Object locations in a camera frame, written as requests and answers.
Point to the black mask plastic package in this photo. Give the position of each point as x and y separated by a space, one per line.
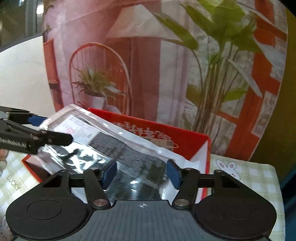
141 165

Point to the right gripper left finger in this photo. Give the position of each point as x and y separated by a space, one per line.
108 173

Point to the printed room scene backdrop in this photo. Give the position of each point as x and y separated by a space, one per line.
211 67

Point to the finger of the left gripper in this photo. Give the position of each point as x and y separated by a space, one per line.
36 120
57 139

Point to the red strawberry cardboard box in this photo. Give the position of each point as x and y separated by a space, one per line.
194 147

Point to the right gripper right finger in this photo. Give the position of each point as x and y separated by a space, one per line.
174 173

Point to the person's hand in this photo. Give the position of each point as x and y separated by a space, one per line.
3 162

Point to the teal curtain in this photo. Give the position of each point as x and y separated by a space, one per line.
287 187

